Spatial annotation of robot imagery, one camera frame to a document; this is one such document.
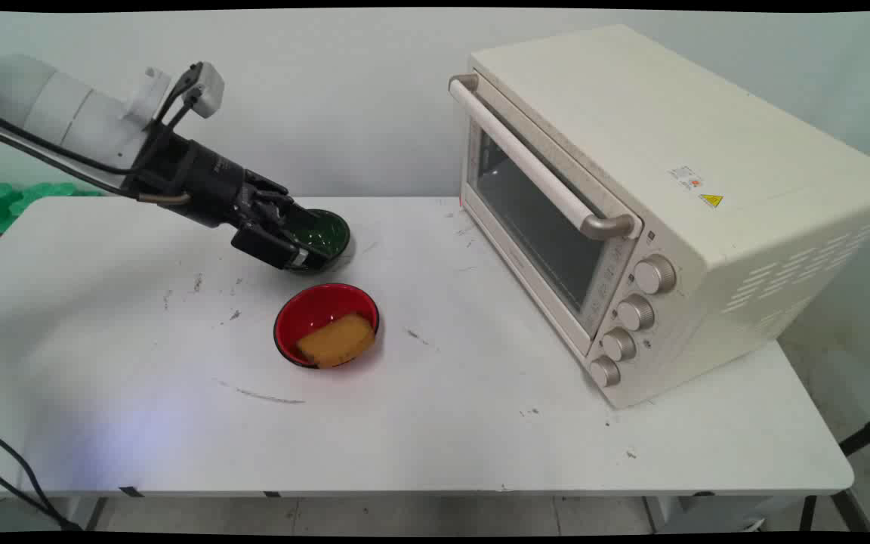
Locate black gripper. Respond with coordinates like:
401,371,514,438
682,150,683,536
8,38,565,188
127,127,311,272

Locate dark green bowl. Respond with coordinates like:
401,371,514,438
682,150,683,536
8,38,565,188
286,209,351,274

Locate oven glass door with handle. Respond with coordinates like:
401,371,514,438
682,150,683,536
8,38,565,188
448,73,643,360

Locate red bowl with black rim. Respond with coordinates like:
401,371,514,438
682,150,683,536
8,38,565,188
273,283,381,369

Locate yellow sponge piece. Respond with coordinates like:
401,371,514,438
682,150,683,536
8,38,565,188
297,314,376,369

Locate largest silver oven knob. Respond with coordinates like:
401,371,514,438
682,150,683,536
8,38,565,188
634,254,677,295

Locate white label sticker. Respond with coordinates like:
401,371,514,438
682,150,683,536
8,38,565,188
667,165,704,191

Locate cream toaster oven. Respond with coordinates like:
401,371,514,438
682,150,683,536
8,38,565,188
448,24,870,410

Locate black tripod leg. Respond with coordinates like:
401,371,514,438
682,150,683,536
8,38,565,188
839,410,870,457

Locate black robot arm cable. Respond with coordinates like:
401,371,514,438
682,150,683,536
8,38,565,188
0,102,190,206

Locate black hanging cable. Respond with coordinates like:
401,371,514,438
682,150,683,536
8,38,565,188
0,416,82,532

